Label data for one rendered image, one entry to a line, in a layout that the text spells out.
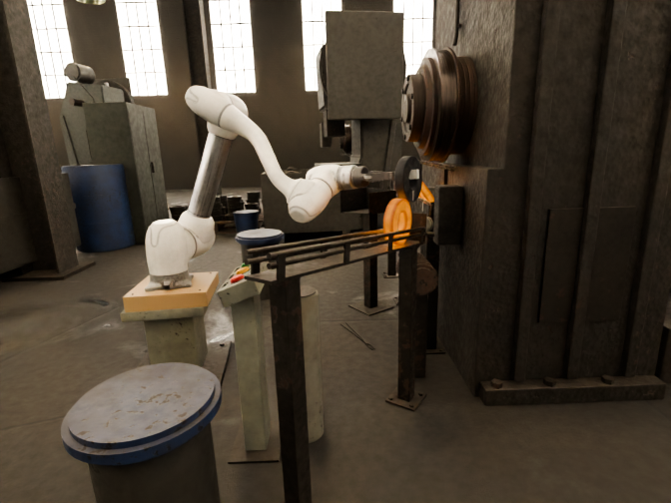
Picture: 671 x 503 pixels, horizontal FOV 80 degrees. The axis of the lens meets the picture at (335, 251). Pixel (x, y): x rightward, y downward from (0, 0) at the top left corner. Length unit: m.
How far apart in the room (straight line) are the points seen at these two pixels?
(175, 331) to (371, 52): 3.53
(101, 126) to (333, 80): 2.45
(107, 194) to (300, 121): 7.94
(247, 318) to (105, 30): 12.66
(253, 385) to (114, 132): 3.94
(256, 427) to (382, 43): 3.95
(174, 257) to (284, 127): 10.31
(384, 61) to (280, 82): 7.68
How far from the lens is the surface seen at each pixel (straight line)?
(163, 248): 1.76
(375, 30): 4.63
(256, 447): 1.47
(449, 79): 1.71
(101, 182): 4.71
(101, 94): 9.16
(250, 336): 1.25
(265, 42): 12.29
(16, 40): 4.06
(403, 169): 1.32
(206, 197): 1.89
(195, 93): 1.71
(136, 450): 0.91
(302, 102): 11.93
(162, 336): 1.87
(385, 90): 4.54
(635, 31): 1.70
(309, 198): 1.38
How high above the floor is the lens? 0.95
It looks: 14 degrees down
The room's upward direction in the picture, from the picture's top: 2 degrees counter-clockwise
